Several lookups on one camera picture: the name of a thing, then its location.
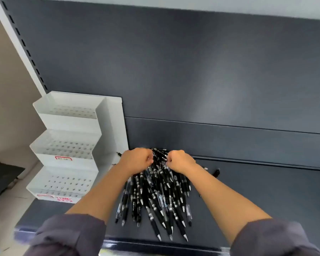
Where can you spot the person's left hand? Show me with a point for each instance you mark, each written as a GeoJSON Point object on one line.
{"type": "Point", "coordinates": [136, 161]}

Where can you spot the person's right hand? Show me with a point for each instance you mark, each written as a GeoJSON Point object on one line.
{"type": "Point", "coordinates": [181, 162]}

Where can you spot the black rubber-grip pen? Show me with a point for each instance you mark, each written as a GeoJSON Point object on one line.
{"type": "Point", "coordinates": [216, 172]}

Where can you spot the pile of black pens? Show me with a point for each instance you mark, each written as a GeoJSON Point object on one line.
{"type": "Point", "coordinates": [160, 194]}

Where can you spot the white tiered pen holder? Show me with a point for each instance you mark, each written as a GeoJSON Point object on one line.
{"type": "Point", "coordinates": [69, 123]}

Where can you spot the person's right forearm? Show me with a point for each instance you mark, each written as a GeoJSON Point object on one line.
{"type": "Point", "coordinates": [224, 202]}

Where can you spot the person's left forearm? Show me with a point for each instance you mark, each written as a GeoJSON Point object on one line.
{"type": "Point", "coordinates": [104, 194]}

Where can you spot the dark grey shelf unit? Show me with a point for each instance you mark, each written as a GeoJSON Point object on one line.
{"type": "Point", "coordinates": [229, 77]}

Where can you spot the grey left sleeve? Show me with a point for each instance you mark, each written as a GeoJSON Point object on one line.
{"type": "Point", "coordinates": [69, 237]}

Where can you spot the grey sleeve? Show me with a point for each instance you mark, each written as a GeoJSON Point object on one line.
{"type": "Point", "coordinates": [277, 239]}
{"type": "Point", "coordinates": [69, 237]}

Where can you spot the grey right sleeve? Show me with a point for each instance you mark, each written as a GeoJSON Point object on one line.
{"type": "Point", "coordinates": [277, 239]}

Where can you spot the white slotted shelf upright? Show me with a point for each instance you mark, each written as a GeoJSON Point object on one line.
{"type": "Point", "coordinates": [17, 43]}

